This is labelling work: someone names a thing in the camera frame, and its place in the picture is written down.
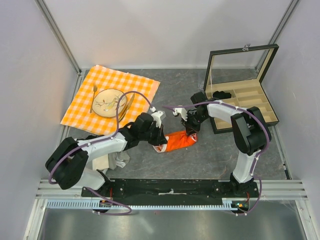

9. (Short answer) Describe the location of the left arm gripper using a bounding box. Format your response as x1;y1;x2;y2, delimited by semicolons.
139;121;167;146

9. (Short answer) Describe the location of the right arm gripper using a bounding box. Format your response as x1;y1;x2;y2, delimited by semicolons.
180;111;208;136

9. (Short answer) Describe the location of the orange boxer underwear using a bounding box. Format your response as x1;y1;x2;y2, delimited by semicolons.
153;130;198;153

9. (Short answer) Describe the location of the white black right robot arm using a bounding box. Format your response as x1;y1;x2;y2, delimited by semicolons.
174;92;272;197

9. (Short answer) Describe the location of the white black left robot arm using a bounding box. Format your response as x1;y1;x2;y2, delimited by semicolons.
45;110;167;197

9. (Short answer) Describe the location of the white grey underwear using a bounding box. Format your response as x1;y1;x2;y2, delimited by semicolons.
108;151;130;170

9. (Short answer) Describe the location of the black rolled underwear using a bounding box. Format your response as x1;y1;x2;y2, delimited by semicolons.
212;91;232;100

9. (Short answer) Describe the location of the gold table knife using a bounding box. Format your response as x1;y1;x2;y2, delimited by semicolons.
119;94;135;121

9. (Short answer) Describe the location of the cream folded cloth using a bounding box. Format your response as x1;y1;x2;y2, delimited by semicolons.
92;155;109;174

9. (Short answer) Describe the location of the beige decorated plate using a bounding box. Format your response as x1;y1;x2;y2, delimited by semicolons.
92;88;127;118

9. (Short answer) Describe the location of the black compartment storage box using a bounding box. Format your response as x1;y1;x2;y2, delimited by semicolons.
203;44;279;127

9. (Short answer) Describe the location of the orange checkered tablecloth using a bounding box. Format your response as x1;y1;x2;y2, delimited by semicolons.
60;65;160;135

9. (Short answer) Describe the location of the gold fork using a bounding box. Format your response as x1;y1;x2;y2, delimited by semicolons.
89;83;98;113

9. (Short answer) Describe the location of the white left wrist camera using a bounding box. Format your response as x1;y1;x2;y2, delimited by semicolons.
150;106;166;128

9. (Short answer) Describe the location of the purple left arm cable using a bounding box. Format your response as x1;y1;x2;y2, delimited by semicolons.
48;91;154;216

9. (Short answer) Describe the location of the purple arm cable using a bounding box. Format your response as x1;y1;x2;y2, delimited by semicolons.
48;91;154;216
162;100;272;217

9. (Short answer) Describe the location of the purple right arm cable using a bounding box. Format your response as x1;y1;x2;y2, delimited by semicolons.
162;100;272;217

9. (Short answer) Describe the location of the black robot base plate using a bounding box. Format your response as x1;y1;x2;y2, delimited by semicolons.
96;178;259;200

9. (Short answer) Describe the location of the grey slotted cable duct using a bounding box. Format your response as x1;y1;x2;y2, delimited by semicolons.
46;198;251;210

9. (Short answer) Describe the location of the aluminium frame rail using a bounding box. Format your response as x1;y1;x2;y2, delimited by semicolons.
34;178;310;201

